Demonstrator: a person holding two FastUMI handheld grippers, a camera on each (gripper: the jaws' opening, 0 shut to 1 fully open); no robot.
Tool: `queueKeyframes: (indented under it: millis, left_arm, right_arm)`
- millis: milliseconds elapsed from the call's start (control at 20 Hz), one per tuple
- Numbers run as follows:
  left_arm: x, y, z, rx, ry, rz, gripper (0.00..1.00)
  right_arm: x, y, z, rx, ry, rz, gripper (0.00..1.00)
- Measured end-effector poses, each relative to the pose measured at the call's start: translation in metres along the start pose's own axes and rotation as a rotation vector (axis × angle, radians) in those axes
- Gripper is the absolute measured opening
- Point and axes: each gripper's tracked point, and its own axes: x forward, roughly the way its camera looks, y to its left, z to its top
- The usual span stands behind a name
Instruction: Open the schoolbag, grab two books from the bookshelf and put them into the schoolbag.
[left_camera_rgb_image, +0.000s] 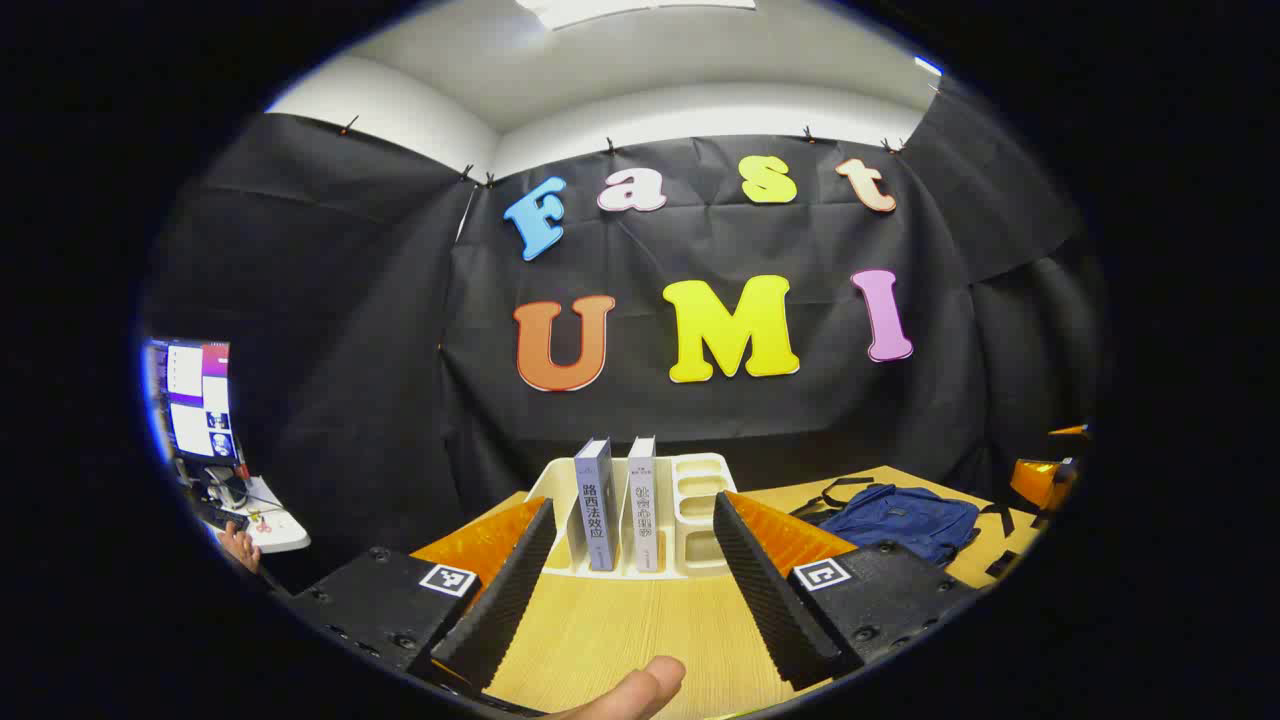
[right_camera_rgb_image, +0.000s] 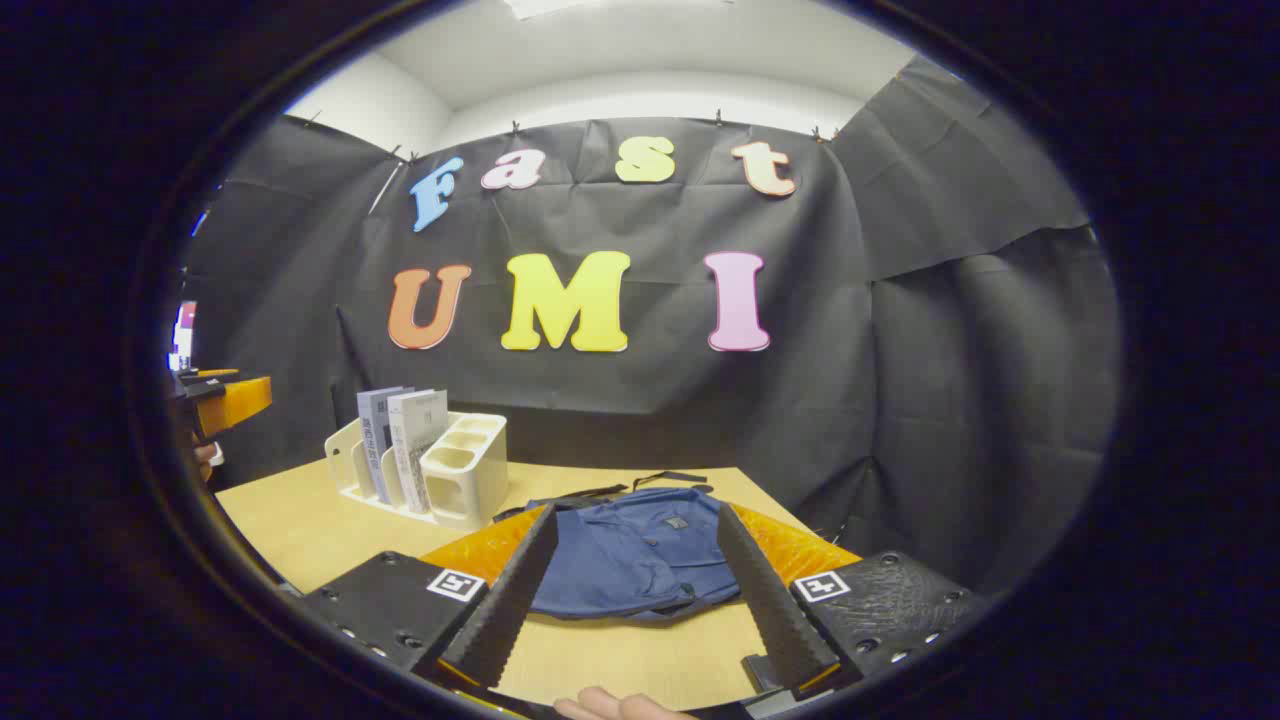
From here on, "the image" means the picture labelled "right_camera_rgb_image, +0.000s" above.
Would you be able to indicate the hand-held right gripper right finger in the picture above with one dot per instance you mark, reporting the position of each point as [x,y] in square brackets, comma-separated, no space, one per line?
[770,600]

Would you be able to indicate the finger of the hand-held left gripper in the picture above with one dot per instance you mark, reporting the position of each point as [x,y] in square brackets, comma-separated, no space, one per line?
[240,400]
[215,373]

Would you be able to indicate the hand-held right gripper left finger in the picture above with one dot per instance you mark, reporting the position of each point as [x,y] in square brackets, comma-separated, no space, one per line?
[508,600]

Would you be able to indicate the cream plastic bookshelf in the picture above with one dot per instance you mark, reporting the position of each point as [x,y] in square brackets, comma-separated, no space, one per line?
[465,480]

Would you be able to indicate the blue schoolbag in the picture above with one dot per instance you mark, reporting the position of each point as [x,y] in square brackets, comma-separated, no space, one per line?
[630,560]

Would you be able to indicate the light grey book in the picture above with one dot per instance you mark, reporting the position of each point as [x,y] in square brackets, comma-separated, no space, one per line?
[420,440]

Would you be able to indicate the black backdrop cloth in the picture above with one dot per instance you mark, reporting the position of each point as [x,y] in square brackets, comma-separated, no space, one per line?
[650,420]

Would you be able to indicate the ceiling light panel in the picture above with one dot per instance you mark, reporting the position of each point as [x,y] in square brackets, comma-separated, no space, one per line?
[540,8]

